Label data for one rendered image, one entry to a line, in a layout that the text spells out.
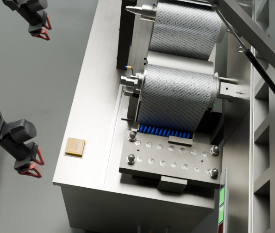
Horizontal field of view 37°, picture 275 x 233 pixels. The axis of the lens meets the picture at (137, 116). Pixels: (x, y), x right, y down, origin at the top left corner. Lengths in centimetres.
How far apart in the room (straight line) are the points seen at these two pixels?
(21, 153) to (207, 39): 77
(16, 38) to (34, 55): 21
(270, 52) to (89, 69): 110
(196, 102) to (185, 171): 29
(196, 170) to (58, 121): 141
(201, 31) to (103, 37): 66
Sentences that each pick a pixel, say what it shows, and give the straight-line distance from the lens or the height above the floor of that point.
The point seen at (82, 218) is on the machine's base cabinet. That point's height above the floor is 37.
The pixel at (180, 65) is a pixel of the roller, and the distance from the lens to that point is 156.
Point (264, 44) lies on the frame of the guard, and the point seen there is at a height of 179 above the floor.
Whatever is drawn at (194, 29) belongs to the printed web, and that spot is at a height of 136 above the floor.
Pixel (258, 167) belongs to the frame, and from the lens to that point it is 119.
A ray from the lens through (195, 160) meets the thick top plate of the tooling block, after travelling 162.
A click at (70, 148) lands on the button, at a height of 92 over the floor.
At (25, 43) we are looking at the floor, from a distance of 318.
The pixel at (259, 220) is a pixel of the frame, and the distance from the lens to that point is 114.
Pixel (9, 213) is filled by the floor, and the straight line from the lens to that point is 262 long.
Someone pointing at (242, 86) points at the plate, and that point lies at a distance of 143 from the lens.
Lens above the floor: 249
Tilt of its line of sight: 62 degrees down
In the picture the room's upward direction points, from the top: 11 degrees clockwise
